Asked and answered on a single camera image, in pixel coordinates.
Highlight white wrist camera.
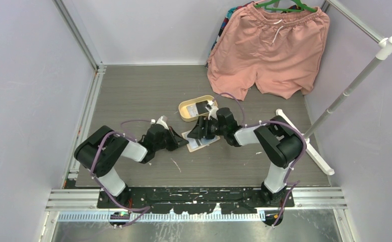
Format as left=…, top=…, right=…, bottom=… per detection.
left=150, top=115, right=169, bottom=131
left=206, top=100, right=219, bottom=119

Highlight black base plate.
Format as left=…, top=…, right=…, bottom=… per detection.
left=97, top=187, right=295, bottom=215

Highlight beige leather card holder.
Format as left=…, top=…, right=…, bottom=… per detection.
left=182, top=131, right=221, bottom=153

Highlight green clothes hanger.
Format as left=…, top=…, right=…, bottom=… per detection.
left=254, top=0, right=317, bottom=13

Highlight white clothes rack stand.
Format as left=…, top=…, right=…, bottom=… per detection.
left=275, top=34, right=392, bottom=176

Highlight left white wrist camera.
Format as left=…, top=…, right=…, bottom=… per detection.
left=150, top=115, right=169, bottom=131

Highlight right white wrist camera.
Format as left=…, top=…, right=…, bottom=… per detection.
left=206, top=100, right=219, bottom=119

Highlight silver vip card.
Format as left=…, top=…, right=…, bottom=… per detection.
left=185, top=104, right=199, bottom=118

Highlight black vip card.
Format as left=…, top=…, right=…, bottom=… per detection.
left=196, top=100, right=209, bottom=115

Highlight beige oval plastic tray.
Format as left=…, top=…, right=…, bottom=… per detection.
left=178, top=95, right=218, bottom=122

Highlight pink shorts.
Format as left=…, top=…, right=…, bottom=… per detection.
left=207, top=3, right=330, bottom=100

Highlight aluminium frame rail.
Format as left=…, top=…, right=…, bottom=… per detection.
left=54, top=1, right=106, bottom=186

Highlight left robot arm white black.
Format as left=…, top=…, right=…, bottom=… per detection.
left=74, top=124, right=189, bottom=208

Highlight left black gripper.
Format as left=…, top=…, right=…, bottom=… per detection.
left=155, top=128, right=188, bottom=153

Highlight colourful patterned garment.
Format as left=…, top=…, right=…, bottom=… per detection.
left=208, top=1, right=254, bottom=57

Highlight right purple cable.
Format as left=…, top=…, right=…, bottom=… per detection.
left=213, top=92, right=307, bottom=228

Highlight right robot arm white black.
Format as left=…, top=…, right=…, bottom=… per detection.
left=186, top=107, right=307, bottom=207

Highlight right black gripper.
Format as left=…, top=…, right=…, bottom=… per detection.
left=186, top=117, right=226, bottom=141

